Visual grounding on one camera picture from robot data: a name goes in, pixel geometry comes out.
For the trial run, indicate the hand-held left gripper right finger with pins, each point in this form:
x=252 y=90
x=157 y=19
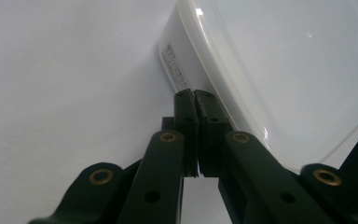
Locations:
x=213 y=140

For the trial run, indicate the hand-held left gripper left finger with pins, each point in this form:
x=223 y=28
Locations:
x=188 y=133

